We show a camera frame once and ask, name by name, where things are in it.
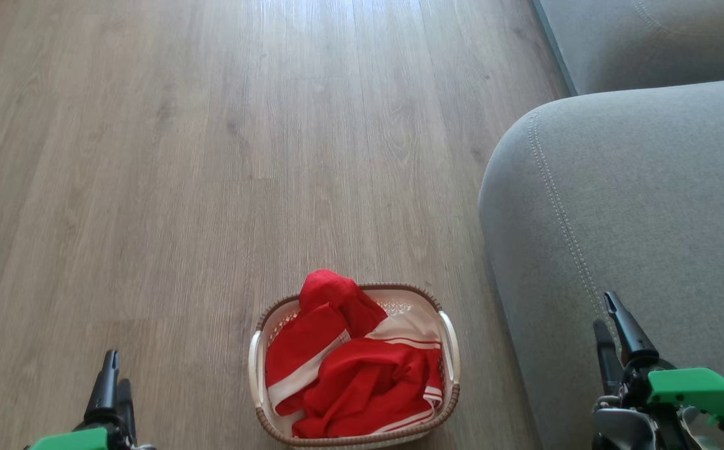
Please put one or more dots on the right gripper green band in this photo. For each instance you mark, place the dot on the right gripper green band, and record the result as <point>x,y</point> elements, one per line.
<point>687,387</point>

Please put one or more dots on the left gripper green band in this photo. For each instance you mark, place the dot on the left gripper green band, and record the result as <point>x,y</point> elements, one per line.
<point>77,440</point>

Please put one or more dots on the red white garment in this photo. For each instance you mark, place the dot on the red white garment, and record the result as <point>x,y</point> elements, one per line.
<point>362,381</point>

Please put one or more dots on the white woven laundry basket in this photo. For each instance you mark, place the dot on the white woven laundry basket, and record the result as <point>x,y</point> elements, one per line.
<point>451,350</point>

